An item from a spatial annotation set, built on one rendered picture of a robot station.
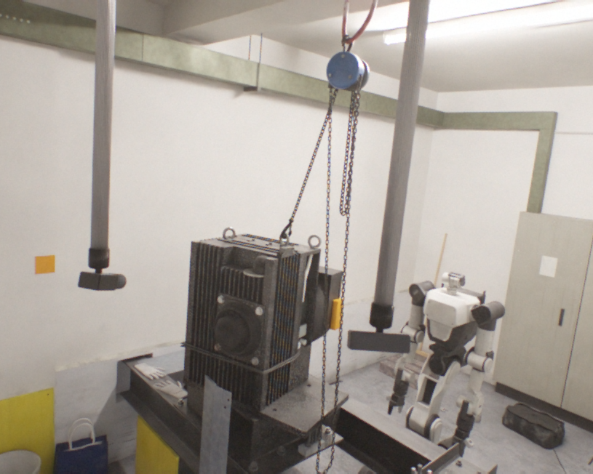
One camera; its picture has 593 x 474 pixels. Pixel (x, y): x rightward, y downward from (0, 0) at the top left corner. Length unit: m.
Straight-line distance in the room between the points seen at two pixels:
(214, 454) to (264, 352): 0.49
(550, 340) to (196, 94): 3.55
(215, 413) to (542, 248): 3.29
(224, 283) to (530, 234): 3.11
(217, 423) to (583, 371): 3.31
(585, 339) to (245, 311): 3.19
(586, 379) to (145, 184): 3.79
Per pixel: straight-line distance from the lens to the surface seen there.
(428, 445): 2.71
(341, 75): 2.01
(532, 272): 4.62
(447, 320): 2.75
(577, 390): 4.73
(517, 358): 4.83
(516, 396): 5.05
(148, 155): 3.04
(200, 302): 2.34
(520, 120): 4.83
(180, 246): 3.23
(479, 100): 5.14
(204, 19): 2.75
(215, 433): 2.22
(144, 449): 3.21
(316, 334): 2.50
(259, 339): 2.12
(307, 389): 2.49
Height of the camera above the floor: 2.05
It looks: 9 degrees down
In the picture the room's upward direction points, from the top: 5 degrees clockwise
